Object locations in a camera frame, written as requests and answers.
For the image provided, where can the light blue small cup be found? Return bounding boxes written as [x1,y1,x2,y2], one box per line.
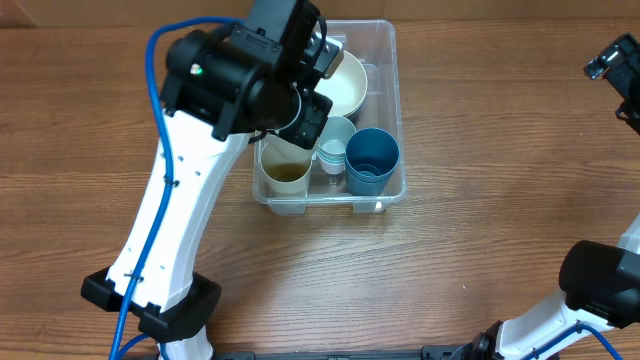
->
[317,152,345,166]

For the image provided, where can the pink small cup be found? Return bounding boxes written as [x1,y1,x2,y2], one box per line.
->
[320,159,345,175]

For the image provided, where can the mint green small cup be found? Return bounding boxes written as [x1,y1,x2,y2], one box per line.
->
[317,148,345,163]

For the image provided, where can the clear plastic storage bin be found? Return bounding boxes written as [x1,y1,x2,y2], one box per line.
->
[253,19,408,215]

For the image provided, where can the cream tall cup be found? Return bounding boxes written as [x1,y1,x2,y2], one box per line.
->
[263,172,310,198]
[259,135,314,181]

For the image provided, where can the cream tall cup front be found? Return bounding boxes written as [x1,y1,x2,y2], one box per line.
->
[263,172,310,198]

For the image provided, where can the dark blue tall cup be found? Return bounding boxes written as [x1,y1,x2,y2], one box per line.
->
[346,165,392,196]
[345,128,400,183]

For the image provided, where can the dark blue tall cup front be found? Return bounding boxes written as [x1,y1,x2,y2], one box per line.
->
[346,165,392,196]

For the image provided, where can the cream bowl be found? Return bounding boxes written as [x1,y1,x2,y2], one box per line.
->
[315,51,368,117]
[346,98,366,122]

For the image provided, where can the grey small cup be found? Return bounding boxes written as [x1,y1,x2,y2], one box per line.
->
[318,116,356,156]

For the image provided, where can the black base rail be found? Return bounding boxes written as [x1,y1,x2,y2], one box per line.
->
[213,344,471,360]

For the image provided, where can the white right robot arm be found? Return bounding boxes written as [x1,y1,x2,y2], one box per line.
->
[451,220,639,360]

